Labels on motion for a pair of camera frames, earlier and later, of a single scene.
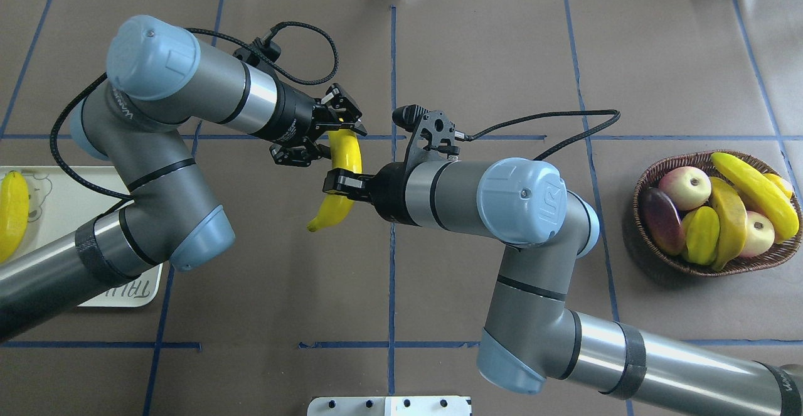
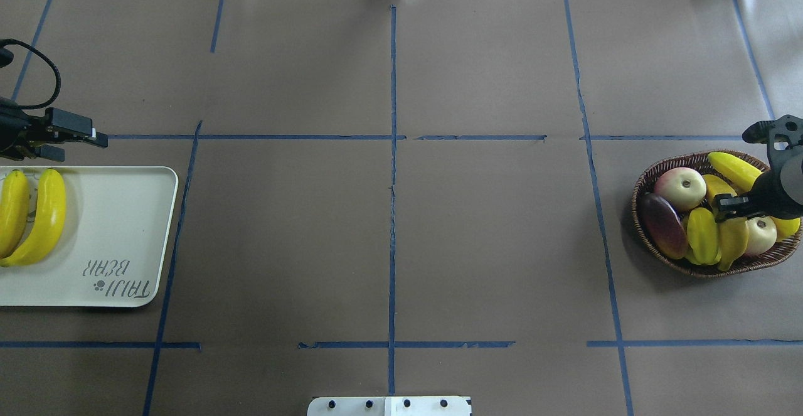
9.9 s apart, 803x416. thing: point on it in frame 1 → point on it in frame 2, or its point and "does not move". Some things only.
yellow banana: [346, 154] → [53, 209]
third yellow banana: [782, 215] does not move
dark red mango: [663, 221] does not move
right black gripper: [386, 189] → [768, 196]
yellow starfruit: [701, 233] does not move
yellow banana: [14, 205] does not move
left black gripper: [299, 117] → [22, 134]
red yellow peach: [689, 187] does not move
